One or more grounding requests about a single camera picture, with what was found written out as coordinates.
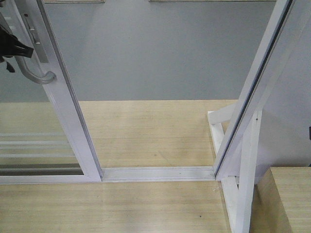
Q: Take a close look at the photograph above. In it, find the light wooden box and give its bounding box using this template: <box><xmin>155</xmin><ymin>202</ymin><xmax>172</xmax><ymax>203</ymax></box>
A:
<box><xmin>250</xmin><ymin>167</ymin><xmax>311</xmax><ymax>233</ymax></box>

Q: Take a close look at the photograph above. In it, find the white door frame with brace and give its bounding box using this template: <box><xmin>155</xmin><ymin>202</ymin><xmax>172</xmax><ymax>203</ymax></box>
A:
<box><xmin>101</xmin><ymin>0</ymin><xmax>311</xmax><ymax>233</ymax></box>

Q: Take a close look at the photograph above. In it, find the white framed sliding glass door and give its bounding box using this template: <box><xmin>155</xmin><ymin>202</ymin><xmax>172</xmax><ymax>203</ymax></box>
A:
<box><xmin>0</xmin><ymin>0</ymin><xmax>103</xmax><ymax>184</ymax></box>

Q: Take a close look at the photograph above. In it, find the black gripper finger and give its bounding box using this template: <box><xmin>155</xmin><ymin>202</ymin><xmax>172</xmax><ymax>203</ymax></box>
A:
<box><xmin>17</xmin><ymin>46</ymin><xmax>34</xmax><ymax>58</ymax></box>

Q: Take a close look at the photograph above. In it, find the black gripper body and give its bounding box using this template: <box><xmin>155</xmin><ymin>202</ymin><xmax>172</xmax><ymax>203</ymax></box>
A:
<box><xmin>0</xmin><ymin>26</ymin><xmax>22</xmax><ymax>63</ymax></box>

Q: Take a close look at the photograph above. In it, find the grey door handle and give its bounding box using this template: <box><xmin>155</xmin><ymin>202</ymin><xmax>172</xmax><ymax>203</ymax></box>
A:
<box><xmin>15</xmin><ymin>56</ymin><xmax>56</xmax><ymax>85</ymax></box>

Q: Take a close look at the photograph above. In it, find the light wooden platform board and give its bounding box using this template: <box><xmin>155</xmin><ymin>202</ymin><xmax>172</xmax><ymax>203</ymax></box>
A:
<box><xmin>0</xmin><ymin>100</ymin><xmax>233</xmax><ymax>233</ymax></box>

